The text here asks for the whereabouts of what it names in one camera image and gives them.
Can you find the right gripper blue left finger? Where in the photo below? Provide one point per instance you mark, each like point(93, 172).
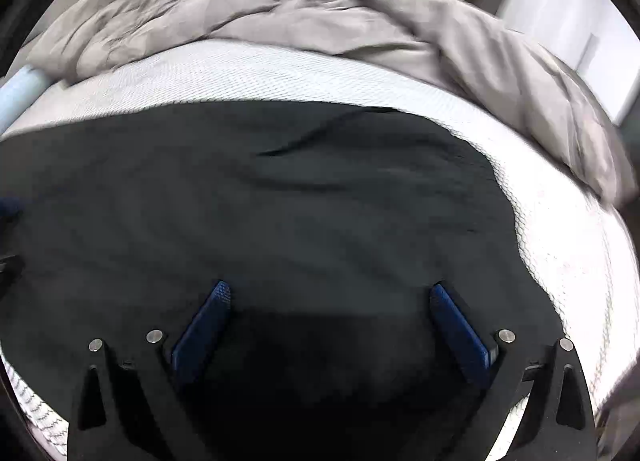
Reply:
point(133, 411)

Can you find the black pants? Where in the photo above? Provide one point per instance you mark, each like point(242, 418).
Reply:
point(329, 223)

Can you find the grey rumpled duvet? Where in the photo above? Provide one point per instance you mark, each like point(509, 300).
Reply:
point(448, 43)

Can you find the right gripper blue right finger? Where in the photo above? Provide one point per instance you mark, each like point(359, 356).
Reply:
point(557, 423)

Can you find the light blue pillow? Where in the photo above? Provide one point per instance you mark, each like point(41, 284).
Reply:
point(19, 93)

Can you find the white honeycomb mattress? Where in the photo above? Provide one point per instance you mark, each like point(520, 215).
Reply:
point(575, 247)

